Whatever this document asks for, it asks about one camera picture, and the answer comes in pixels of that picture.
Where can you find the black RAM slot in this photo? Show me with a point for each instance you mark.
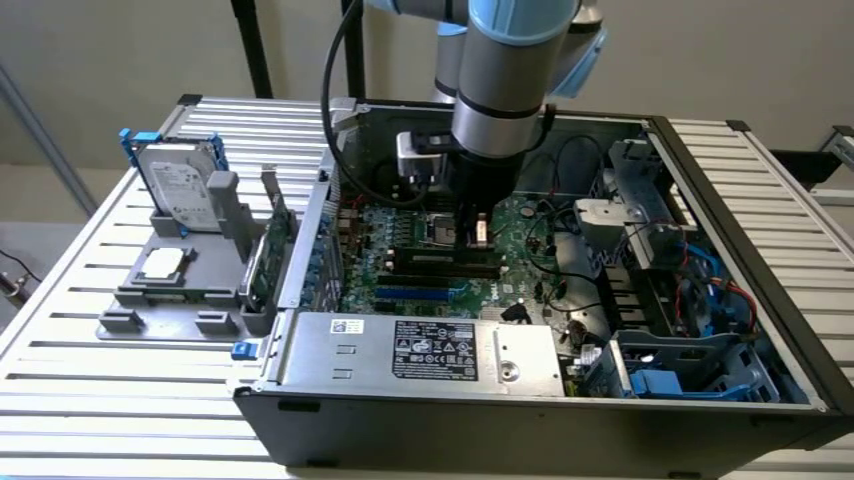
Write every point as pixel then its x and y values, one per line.
pixel 443 272

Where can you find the green Dell motherboard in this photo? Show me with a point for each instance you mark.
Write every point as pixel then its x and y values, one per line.
pixel 434 270

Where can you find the blue expansion slot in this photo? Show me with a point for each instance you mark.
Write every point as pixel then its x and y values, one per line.
pixel 419 295

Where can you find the black stand pole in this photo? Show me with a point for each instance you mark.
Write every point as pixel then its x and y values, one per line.
pixel 252 47

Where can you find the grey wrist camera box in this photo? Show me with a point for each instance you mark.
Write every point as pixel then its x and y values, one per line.
pixel 418 159

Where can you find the grey parts rack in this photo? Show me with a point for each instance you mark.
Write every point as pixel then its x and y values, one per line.
pixel 183 280

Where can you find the black open PC case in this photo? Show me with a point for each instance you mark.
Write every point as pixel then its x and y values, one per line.
pixel 534 310

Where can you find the metal disk bay cage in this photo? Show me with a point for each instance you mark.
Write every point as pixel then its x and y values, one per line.
pixel 641 215

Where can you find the blue plastic drive bracket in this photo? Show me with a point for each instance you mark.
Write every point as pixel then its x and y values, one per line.
pixel 657 385

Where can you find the silver CPU chip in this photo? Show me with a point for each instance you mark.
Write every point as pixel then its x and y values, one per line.
pixel 161 262

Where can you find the blue case latch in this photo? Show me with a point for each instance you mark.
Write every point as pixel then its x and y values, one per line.
pixel 243 349

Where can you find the CPU socket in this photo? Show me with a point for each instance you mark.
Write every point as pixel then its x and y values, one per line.
pixel 436 227

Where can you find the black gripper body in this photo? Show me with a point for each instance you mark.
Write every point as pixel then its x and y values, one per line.
pixel 486 180

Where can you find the green graphics card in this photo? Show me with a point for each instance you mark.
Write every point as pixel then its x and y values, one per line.
pixel 267 245

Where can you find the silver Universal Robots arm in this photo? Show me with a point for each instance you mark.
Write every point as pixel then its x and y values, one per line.
pixel 496 75

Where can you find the hard disk in blue bracket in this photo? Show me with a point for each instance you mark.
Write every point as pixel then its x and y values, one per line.
pixel 176 180

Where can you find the green RAM stick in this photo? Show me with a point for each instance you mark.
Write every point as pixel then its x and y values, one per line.
pixel 448 258

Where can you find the silver power supply unit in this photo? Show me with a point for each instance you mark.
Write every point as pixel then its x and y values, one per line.
pixel 416 352

